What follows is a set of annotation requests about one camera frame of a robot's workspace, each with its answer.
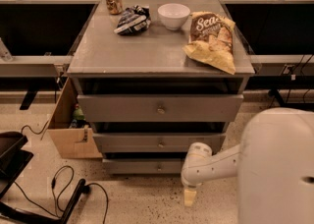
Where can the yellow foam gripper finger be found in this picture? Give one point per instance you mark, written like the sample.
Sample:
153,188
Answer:
189,196

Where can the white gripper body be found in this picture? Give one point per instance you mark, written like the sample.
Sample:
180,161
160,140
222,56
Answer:
191,180

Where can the grey bottom drawer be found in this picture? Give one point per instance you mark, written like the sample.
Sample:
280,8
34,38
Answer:
143,166

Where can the grey drawer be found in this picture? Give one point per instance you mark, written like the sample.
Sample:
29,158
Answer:
160,108
143,166
109,143

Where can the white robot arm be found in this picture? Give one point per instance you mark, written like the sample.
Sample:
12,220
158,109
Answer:
274,166

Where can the grey middle drawer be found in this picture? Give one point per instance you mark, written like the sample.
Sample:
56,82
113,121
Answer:
109,143

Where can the grey top drawer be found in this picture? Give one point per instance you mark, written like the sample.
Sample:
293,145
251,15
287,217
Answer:
160,108

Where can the grey drawer cabinet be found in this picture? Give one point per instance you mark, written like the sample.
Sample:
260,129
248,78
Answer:
152,63

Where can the black table leg right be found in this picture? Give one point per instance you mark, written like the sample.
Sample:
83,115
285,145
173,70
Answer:
274,93

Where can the yellow brown chip bag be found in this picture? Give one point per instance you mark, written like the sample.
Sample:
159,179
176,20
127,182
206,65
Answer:
211,41

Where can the cardboard box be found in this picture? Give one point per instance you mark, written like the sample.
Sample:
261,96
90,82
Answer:
71,143

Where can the green bottle in box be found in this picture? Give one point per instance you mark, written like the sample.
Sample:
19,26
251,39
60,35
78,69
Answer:
78,114

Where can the white bowl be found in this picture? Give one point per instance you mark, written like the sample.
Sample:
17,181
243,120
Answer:
173,15

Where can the right grey desk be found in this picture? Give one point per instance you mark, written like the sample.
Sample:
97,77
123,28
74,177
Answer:
274,32

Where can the grey desk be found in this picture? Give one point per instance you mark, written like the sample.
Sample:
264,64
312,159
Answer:
41,34
274,32

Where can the dark blue snack bag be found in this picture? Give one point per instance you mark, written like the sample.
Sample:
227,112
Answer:
134,19

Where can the left grey desk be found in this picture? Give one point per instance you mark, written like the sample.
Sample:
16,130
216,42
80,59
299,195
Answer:
41,34

